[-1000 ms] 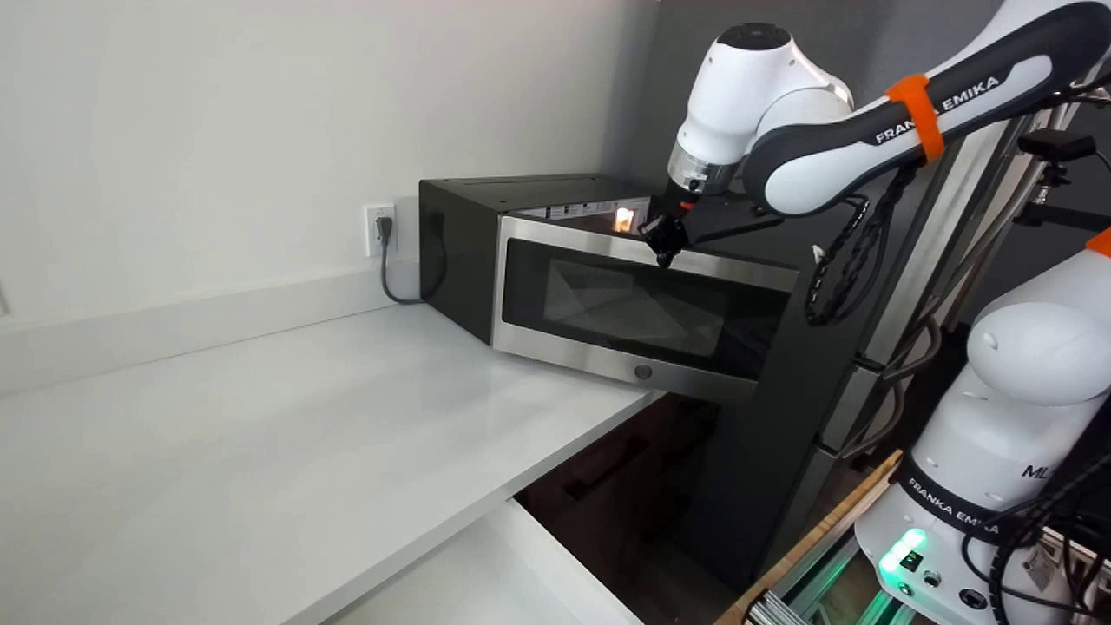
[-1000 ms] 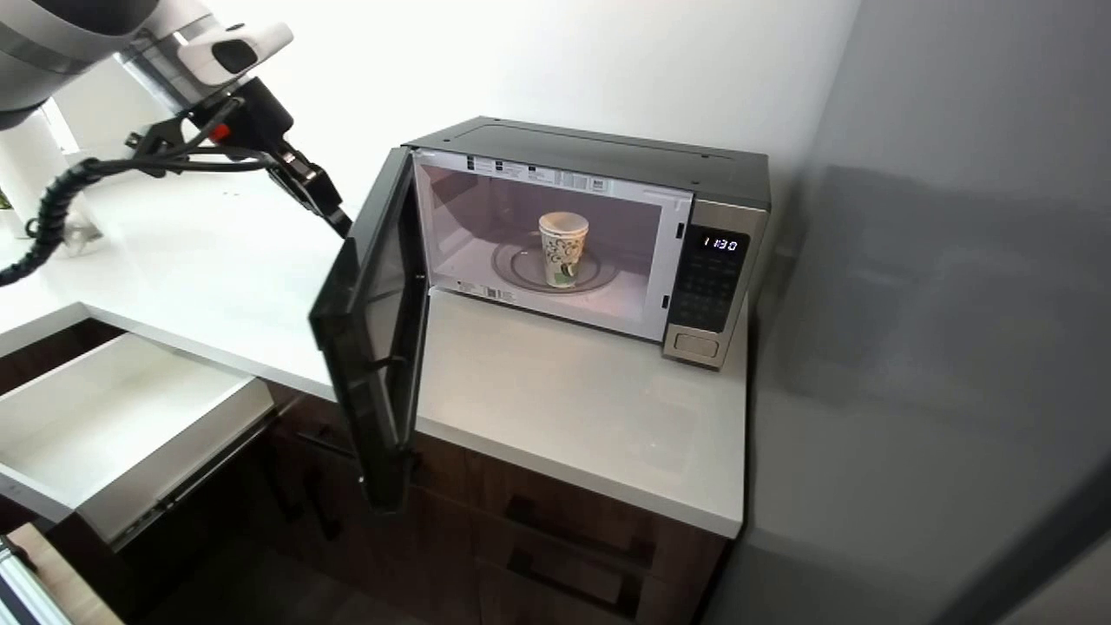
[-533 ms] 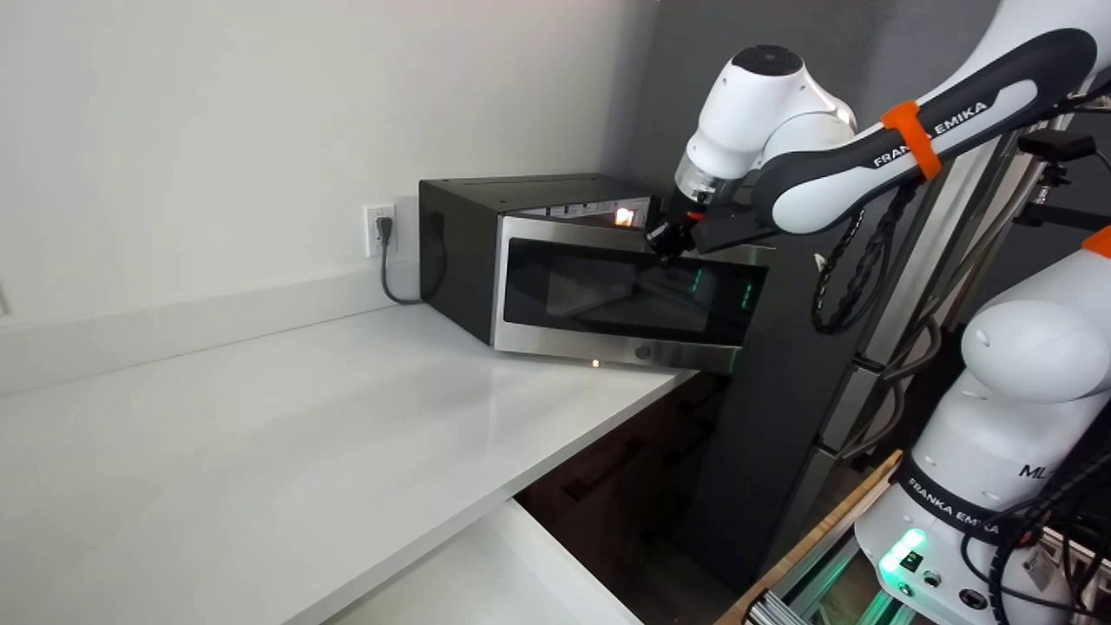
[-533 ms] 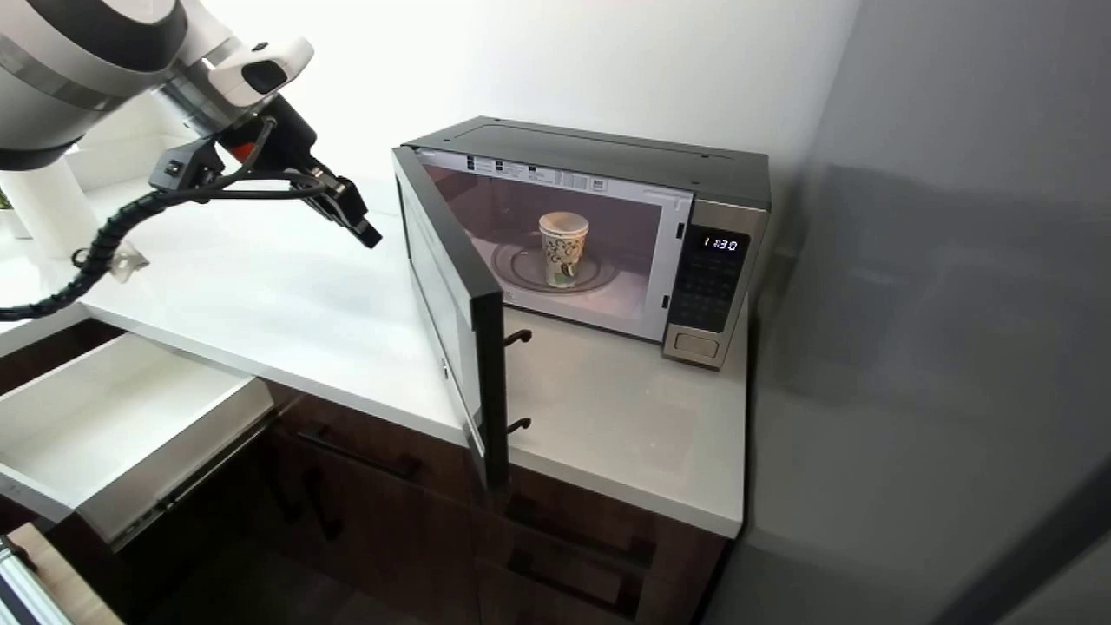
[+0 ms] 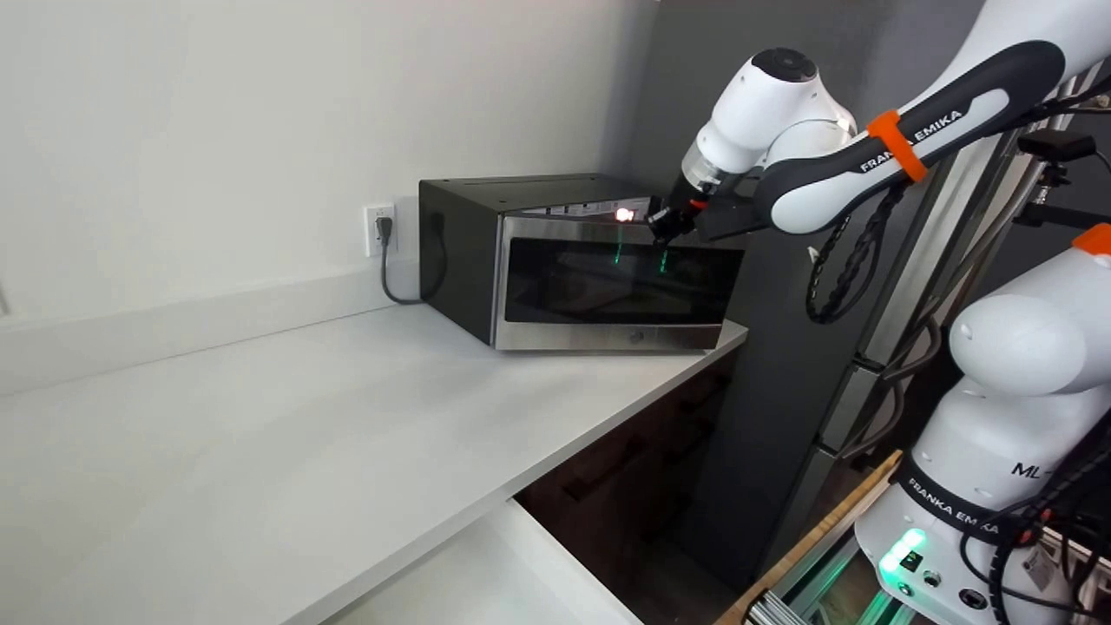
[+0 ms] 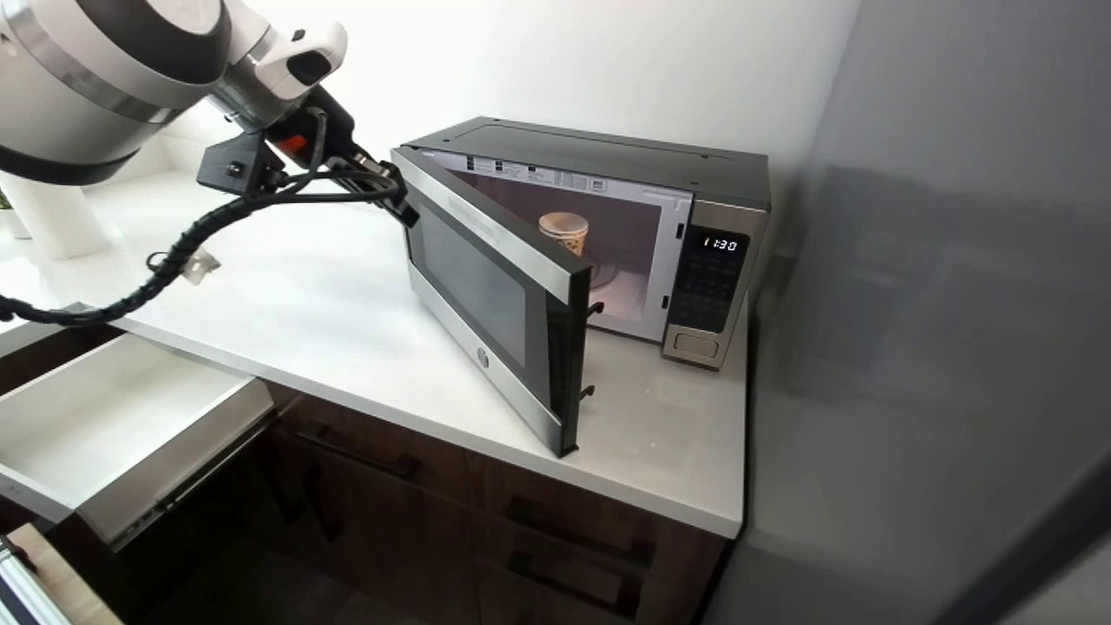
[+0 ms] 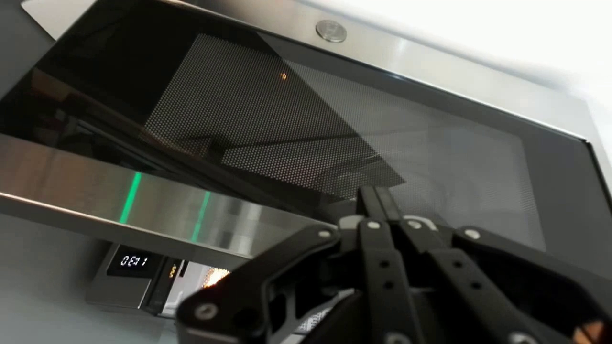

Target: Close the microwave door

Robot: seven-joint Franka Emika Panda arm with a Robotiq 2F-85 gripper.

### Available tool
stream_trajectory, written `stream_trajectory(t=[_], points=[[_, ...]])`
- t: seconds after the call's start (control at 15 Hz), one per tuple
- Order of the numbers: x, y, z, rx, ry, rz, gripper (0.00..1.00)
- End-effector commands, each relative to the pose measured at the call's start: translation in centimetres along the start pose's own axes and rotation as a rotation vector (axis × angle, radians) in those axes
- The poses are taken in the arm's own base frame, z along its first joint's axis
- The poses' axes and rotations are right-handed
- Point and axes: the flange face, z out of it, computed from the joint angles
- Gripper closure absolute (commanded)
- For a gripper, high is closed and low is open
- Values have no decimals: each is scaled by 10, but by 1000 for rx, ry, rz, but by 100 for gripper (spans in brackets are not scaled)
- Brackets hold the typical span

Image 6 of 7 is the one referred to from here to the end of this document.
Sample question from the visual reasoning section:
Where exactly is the grey refrigerator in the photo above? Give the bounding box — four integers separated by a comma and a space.
704, 0, 1111, 625

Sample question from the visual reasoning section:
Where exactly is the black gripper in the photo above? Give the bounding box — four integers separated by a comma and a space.
199, 88, 420, 230

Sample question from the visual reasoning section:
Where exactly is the microwave door with glass window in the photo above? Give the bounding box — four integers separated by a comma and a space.
393, 145, 591, 460

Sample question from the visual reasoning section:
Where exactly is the paper cup inside microwave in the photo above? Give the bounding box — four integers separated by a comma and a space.
537, 211, 591, 253

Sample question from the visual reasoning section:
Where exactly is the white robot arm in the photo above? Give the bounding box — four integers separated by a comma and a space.
0, 0, 417, 226

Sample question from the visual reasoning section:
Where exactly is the dark wooden base cabinet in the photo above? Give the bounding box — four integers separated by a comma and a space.
0, 330, 721, 625

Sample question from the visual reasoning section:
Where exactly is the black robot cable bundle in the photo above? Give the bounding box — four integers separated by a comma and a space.
0, 161, 402, 330

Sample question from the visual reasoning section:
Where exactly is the black microwave oven body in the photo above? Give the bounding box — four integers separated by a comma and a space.
393, 120, 770, 369

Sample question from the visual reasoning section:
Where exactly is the open white drawer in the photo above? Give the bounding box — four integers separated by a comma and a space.
0, 336, 272, 548

